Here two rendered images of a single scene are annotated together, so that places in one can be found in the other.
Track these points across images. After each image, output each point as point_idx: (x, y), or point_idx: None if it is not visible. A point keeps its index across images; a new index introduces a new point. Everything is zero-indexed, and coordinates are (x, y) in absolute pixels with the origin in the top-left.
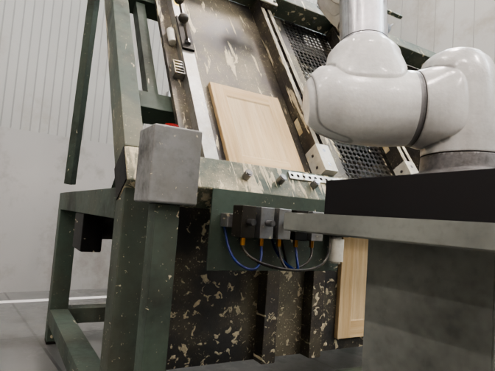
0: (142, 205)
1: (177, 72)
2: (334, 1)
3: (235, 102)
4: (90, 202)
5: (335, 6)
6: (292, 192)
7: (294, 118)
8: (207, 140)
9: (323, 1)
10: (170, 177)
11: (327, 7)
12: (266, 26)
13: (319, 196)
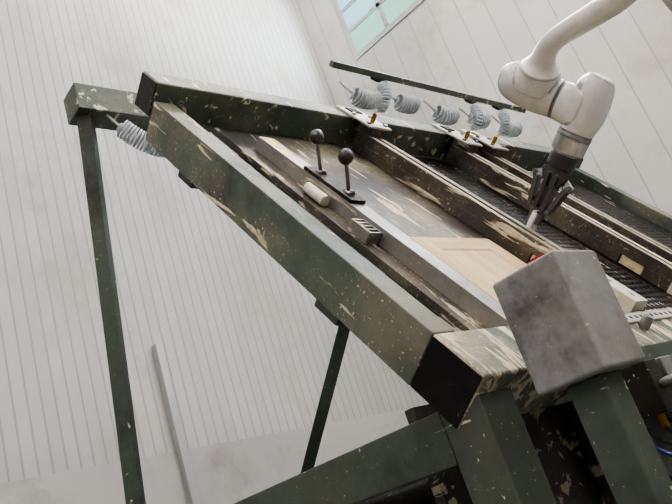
0: (508, 416)
1: (373, 233)
2: (537, 78)
3: (457, 255)
4: (312, 494)
5: (540, 85)
6: (637, 340)
7: (527, 258)
8: (494, 305)
9: (515, 85)
10: (605, 324)
11: (526, 91)
12: (397, 158)
13: (662, 338)
